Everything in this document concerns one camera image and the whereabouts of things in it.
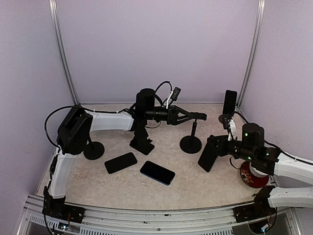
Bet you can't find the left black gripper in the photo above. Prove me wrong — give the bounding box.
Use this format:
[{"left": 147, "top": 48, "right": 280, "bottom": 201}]
[{"left": 146, "top": 105, "right": 194, "bottom": 125}]

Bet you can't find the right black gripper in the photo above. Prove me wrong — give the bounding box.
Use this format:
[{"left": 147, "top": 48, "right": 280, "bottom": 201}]
[{"left": 208, "top": 134, "right": 256, "bottom": 163}]

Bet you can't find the black pole phone stand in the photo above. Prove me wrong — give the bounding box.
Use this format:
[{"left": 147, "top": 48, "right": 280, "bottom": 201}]
[
  {"left": 83, "top": 136, "right": 105, "bottom": 160},
  {"left": 179, "top": 113, "right": 207, "bottom": 154}
]

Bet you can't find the grey round-base phone stand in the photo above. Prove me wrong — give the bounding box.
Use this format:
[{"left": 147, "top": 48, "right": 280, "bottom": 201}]
[{"left": 218, "top": 114, "right": 228, "bottom": 124}]

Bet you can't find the black phone blue edge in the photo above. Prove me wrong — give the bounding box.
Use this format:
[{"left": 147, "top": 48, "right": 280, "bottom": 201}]
[
  {"left": 140, "top": 161, "right": 176, "bottom": 186},
  {"left": 222, "top": 90, "right": 237, "bottom": 115}
]

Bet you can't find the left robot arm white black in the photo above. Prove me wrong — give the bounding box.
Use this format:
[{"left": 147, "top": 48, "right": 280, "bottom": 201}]
[{"left": 43, "top": 88, "right": 207, "bottom": 220}]

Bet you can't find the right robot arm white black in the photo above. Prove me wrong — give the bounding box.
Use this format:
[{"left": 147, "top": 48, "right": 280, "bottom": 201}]
[{"left": 201, "top": 123, "right": 313, "bottom": 217}]

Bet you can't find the black folding phone stand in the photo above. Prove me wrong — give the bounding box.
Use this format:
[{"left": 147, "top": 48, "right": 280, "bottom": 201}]
[{"left": 130, "top": 119, "right": 155, "bottom": 156}]

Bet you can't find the red floral plate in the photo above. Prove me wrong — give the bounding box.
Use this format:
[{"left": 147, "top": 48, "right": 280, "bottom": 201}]
[{"left": 240, "top": 161, "right": 269, "bottom": 188}]

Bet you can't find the white bowl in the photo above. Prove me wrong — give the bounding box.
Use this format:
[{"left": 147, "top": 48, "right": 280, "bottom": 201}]
[{"left": 250, "top": 167, "right": 268, "bottom": 178}]

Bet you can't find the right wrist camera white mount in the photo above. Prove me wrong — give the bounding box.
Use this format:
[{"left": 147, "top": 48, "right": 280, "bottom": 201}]
[{"left": 222, "top": 115, "right": 238, "bottom": 141}]

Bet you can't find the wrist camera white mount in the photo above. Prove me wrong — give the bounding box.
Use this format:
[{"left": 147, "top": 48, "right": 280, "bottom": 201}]
[
  {"left": 222, "top": 115, "right": 238, "bottom": 141},
  {"left": 164, "top": 87, "right": 181, "bottom": 109}
]

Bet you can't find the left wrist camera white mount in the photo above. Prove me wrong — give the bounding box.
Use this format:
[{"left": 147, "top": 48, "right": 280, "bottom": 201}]
[{"left": 164, "top": 87, "right": 181, "bottom": 109}]

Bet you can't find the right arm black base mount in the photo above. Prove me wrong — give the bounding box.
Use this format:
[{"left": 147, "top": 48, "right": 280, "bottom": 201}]
[{"left": 233, "top": 204, "right": 277, "bottom": 223}]

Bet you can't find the front aluminium rail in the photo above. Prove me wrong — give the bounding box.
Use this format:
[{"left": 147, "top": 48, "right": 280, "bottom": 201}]
[{"left": 24, "top": 200, "right": 301, "bottom": 235}]

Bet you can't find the right aluminium frame post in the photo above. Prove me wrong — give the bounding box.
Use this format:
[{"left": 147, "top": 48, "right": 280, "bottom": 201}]
[{"left": 237, "top": 0, "right": 266, "bottom": 109}]

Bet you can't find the aluminium frame post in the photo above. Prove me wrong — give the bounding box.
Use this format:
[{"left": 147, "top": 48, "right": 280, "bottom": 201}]
[
  {"left": 48, "top": 0, "right": 80, "bottom": 105},
  {"left": 237, "top": 0, "right": 266, "bottom": 109}
]

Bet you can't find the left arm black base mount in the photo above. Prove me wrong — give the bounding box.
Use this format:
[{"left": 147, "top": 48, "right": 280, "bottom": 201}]
[{"left": 42, "top": 204, "right": 85, "bottom": 224}]

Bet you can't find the left aluminium frame post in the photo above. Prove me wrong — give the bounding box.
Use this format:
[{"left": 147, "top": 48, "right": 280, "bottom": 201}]
[{"left": 48, "top": 0, "right": 80, "bottom": 105}]

